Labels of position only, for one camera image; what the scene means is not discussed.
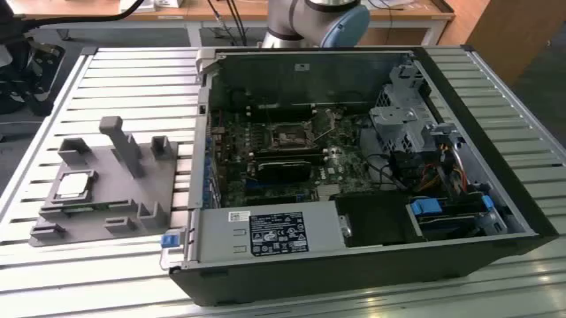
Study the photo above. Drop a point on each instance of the green motherboard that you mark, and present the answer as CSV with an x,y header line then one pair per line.
x,y
345,155

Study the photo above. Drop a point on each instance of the wooden cabinet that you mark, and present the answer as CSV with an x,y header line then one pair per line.
x,y
509,33

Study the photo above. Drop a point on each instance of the black installed RAM stick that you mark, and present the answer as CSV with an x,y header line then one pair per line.
x,y
288,155

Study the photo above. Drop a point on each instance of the green RAM stick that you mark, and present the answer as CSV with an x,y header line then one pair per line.
x,y
89,207

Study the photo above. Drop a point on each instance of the thin metal locking lever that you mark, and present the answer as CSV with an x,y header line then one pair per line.
x,y
326,132

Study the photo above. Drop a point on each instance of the grey power supply unit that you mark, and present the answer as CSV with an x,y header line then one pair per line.
x,y
221,232

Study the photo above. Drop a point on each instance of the CPU socket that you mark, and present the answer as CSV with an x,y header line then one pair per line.
x,y
292,136

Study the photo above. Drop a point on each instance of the small silver heatsink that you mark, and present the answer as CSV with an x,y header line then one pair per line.
x,y
329,192

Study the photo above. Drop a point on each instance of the blue case latch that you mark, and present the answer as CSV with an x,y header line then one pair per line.
x,y
171,241

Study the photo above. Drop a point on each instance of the wooden desk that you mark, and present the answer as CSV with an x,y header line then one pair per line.
x,y
398,15
177,17

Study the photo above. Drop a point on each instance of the blue plastic clip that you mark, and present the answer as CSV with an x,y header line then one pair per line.
x,y
488,202

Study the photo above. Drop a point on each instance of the black graphics card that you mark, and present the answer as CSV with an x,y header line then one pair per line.
x,y
284,172

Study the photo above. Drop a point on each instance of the silver square CPU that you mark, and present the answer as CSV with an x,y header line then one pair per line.
x,y
74,185

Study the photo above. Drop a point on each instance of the grey plastic parts rack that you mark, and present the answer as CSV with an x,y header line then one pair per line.
x,y
111,185

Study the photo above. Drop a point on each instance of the black open PC case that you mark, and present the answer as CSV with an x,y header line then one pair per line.
x,y
398,265

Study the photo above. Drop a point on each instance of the silver metal drive cage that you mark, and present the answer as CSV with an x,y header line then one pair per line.
x,y
398,122

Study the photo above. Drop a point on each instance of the blue disk carrier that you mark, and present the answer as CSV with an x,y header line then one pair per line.
x,y
425,207

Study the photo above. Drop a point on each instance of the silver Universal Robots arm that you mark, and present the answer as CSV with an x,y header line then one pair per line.
x,y
292,20

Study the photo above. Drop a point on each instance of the white box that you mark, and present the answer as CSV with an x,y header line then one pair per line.
x,y
153,5

